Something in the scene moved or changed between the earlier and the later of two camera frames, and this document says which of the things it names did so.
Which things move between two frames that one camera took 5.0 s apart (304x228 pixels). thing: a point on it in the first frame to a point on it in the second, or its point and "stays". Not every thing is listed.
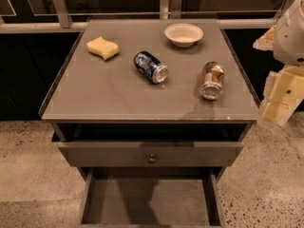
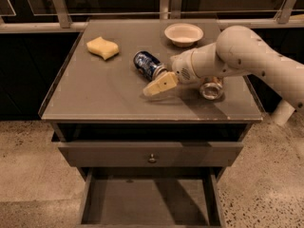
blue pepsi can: [150, 67] stays
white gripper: [290, 40] to [181, 66]
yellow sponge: [100, 46] stays
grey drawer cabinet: [151, 112] stays
